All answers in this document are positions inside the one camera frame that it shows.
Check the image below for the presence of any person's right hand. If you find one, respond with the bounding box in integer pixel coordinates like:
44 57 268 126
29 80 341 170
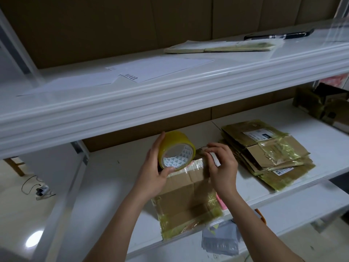
200 141 240 201

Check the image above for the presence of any person's left hand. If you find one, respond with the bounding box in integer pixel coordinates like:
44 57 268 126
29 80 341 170
132 131 177 203

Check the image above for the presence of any pink utility knife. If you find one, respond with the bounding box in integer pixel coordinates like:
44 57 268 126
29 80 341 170
215 193 228 211

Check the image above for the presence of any white metal shelf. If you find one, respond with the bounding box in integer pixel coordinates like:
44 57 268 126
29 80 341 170
0 8 349 262

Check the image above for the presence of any yellow tape roll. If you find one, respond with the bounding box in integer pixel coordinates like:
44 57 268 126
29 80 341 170
157 130 197 173

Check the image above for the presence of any stack of cardboard boxes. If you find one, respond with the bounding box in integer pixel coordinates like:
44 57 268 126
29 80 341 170
220 119 317 192

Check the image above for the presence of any large plain cardboard box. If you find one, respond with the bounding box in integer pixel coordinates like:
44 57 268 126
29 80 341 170
151 155 225 242

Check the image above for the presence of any labelled taped cardboard box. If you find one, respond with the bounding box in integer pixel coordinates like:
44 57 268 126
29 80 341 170
292 82 349 121

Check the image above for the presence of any barcode label cardboard box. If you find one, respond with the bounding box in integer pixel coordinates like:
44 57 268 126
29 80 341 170
321 98 349 135

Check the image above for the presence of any person's right forearm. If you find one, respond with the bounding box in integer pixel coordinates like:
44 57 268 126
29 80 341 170
217 188 304 262

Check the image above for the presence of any person's left forearm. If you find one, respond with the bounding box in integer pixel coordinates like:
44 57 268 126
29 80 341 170
84 187 160 262

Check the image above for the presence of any package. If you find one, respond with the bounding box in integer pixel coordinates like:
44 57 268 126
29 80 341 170
163 39 285 55

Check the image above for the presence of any orange plastic object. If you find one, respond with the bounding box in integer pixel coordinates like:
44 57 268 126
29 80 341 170
254 208 268 226

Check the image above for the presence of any white paper sheet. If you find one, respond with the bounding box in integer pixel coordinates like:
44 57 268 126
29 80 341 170
105 54 215 84
17 70 121 96

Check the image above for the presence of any white power strip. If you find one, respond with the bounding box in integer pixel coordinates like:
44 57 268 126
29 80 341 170
34 184 51 198

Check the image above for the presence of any wooden chair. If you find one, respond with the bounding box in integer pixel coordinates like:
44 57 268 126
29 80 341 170
2 156 27 177

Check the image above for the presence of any red patterned panel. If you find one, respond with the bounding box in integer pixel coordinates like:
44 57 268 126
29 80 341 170
318 73 349 90

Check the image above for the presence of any black handled tool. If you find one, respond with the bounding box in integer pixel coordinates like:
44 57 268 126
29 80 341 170
242 28 316 42

